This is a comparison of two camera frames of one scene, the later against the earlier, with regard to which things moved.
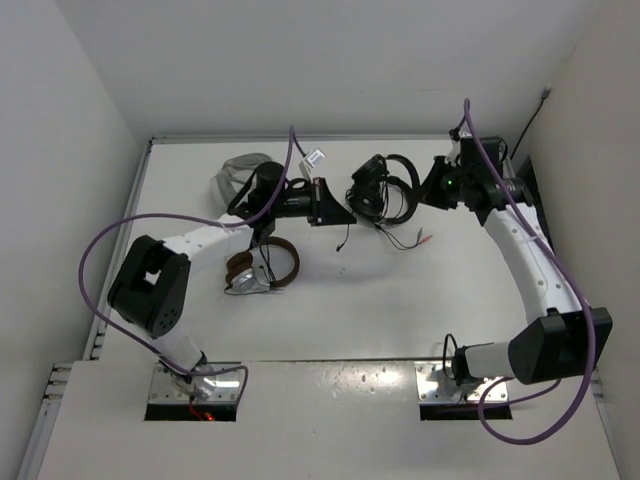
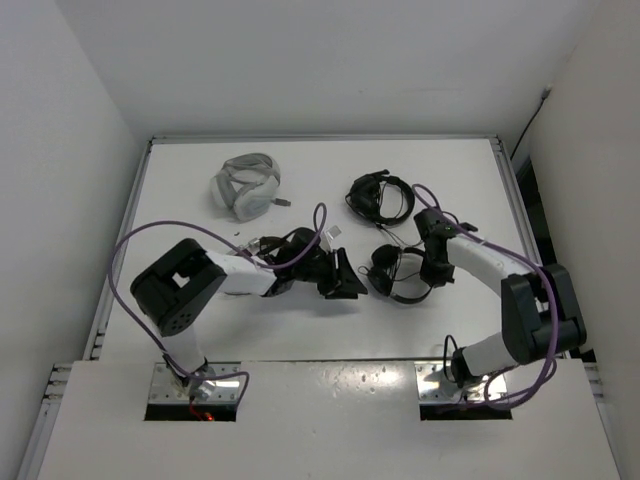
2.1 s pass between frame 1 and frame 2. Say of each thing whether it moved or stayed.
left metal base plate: stayed
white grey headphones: stayed
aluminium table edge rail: stayed
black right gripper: moved
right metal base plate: stayed
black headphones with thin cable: moved
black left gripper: moved
